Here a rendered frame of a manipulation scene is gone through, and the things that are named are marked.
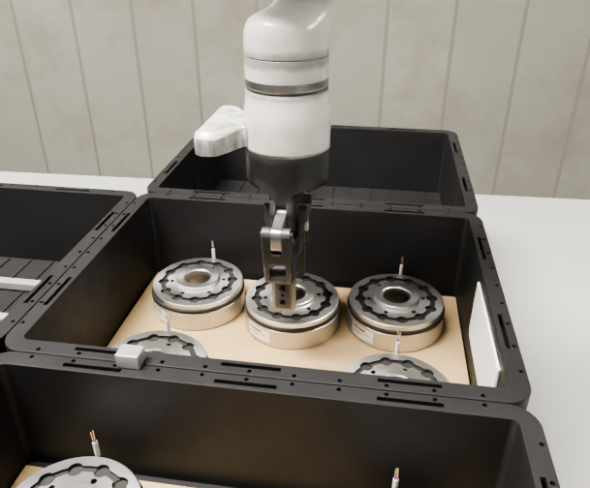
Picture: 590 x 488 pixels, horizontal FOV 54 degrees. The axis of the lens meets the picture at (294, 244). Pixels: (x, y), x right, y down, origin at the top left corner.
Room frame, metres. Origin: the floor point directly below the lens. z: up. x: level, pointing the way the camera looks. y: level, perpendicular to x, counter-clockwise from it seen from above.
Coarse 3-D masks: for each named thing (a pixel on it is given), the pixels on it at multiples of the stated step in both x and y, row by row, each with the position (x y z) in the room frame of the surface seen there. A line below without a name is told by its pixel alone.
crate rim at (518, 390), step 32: (128, 224) 0.57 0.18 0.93; (480, 224) 0.56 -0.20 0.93; (96, 256) 0.49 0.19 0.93; (480, 256) 0.49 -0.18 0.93; (64, 288) 0.43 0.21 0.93; (32, 320) 0.38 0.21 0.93; (32, 352) 0.34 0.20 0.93; (64, 352) 0.34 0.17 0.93; (96, 352) 0.34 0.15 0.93; (160, 352) 0.34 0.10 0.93; (512, 352) 0.34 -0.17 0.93; (352, 384) 0.31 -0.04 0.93; (384, 384) 0.31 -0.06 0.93; (416, 384) 0.31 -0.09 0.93; (448, 384) 0.31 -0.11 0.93; (512, 384) 0.31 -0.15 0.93
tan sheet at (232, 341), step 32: (128, 320) 0.52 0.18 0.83; (160, 320) 0.52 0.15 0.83; (448, 320) 0.52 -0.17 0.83; (224, 352) 0.46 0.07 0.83; (256, 352) 0.46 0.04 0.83; (288, 352) 0.46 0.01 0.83; (320, 352) 0.46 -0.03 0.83; (352, 352) 0.46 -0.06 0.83; (384, 352) 0.46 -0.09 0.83; (416, 352) 0.46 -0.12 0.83; (448, 352) 0.46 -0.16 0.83
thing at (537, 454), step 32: (160, 384) 0.31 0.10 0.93; (192, 384) 0.31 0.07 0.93; (224, 384) 0.31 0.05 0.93; (256, 384) 0.31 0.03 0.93; (288, 384) 0.31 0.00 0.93; (320, 384) 0.31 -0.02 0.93; (448, 416) 0.28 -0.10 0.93; (480, 416) 0.28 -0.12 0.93; (512, 416) 0.28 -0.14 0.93; (544, 448) 0.25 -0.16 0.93; (544, 480) 0.23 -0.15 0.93
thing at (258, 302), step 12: (312, 276) 0.56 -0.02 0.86; (252, 288) 0.53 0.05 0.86; (264, 288) 0.54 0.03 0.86; (324, 288) 0.54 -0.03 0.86; (252, 300) 0.51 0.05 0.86; (264, 300) 0.51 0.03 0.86; (324, 300) 0.51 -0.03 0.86; (336, 300) 0.51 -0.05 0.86; (252, 312) 0.49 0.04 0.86; (264, 312) 0.49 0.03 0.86; (276, 312) 0.49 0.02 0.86; (288, 312) 0.49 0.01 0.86; (300, 312) 0.49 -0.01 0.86; (312, 312) 0.49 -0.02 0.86; (324, 312) 0.49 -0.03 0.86; (276, 324) 0.47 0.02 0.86; (288, 324) 0.47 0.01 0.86; (300, 324) 0.47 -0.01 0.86; (312, 324) 0.47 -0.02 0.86
